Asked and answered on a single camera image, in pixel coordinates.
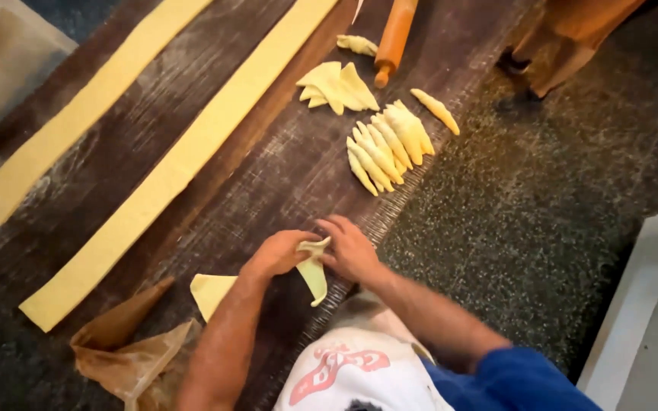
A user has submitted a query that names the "group of rolled croissants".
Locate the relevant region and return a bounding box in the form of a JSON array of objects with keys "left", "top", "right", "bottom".
[{"left": 345, "top": 99, "right": 436, "bottom": 197}]

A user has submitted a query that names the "small flat yellow dough triangle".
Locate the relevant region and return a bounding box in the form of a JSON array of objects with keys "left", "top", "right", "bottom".
[{"left": 299, "top": 86, "right": 330, "bottom": 109}]

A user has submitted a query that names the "person's right hand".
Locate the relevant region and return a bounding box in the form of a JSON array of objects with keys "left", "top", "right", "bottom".
[{"left": 315, "top": 215, "right": 385, "bottom": 284}]

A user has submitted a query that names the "long narrow yellow dough strip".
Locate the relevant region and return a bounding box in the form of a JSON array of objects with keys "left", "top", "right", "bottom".
[{"left": 0, "top": 0, "right": 214, "bottom": 227}]

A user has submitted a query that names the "blue shirt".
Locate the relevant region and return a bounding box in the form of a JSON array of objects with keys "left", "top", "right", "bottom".
[{"left": 420, "top": 346, "right": 604, "bottom": 411}]

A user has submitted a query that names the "wooden rolling pin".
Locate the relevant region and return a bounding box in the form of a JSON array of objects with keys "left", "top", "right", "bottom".
[{"left": 374, "top": 0, "right": 419, "bottom": 89}]

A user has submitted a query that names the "person's left hand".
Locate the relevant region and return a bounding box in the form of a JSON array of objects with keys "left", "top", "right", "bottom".
[{"left": 241, "top": 229, "right": 323, "bottom": 282}]

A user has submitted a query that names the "crumpled brown paper bag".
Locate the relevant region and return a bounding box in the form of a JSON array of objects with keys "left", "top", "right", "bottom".
[{"left": 70, "top": 277, "right": 195, "bottom": 411}]

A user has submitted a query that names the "half-rolled yellow dough piece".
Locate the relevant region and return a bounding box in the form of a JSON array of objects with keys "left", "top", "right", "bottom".
[{"left": 296, "top": 236, "right": 332, "bottom": 308}]

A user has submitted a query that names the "crumpled yellow dough scrap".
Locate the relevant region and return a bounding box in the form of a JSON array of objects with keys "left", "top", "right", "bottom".
[{"left": 336, "top": 34, "right": 379, "bottom": 57}]

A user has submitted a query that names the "white apron with red print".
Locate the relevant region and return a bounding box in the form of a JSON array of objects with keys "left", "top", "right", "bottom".
[{"left": 273, "top": 290, "right": 455, "bottom": 411}]

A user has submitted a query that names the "long wide yellow dough strip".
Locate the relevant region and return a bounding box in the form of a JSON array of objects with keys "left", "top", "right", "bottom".
[{"left": 19, "top": 0, "right": 339, "bottom": 333}]

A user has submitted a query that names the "white cabinet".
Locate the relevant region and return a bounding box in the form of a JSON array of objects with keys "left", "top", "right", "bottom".
[{"left": 576, "top": 208, "right": 658, "bottom": 411}]

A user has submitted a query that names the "single rolled dough croissant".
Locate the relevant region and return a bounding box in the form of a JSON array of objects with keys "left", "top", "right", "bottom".
[{"left": 409, "top": 88, "right": 461, "bottom": 136}]

